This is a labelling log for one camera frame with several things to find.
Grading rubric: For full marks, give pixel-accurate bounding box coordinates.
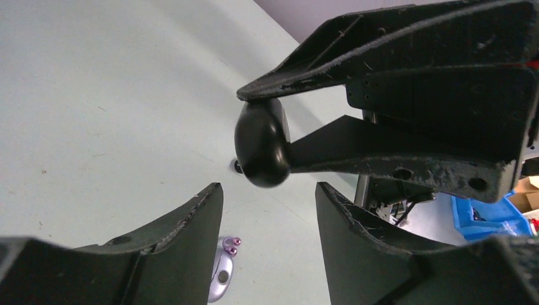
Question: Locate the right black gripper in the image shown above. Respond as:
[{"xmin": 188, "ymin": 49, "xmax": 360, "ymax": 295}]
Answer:
[{"xmin": 236, "ymin": 1, "xmax": 538, "ymax": 203}]

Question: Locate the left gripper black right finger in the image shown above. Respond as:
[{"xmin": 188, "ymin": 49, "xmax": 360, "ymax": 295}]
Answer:
[{"xmin": 315, "ymin": 182, "xmax": 460, "ymax": 304}]

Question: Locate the black earbud charging case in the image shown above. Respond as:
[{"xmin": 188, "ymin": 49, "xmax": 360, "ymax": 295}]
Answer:
[{"xmin": 234, "ymin": 98, "xmax": 292, "ymax": 188}]

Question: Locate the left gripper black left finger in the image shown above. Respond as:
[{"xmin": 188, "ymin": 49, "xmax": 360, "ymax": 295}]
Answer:
[{"xmin": 76, "ymin": 182, "xmax": 224, "ymax": 304}]

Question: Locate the brown cardboard box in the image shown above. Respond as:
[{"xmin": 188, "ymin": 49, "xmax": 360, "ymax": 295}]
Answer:
[{"xmin": 509, "ymin": 176, "xmax": 538, "ymax": 213}]

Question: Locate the blue plastic bin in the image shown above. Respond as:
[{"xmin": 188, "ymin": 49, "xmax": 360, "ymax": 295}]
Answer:
[{"xmin": 451, "ymin": 191, "xmax": 533, "ymax": 242}]

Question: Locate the purple earbud charging case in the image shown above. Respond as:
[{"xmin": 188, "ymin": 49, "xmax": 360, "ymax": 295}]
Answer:
[{"xmin": 208, "ymin": 247, "xmax": 234, "ymax": 303}]

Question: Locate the purple earbud near case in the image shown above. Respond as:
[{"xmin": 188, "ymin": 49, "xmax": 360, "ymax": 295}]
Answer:
[{"xmin": 222, "ymin": 236, "xmax": 242, "ymax": 257}]

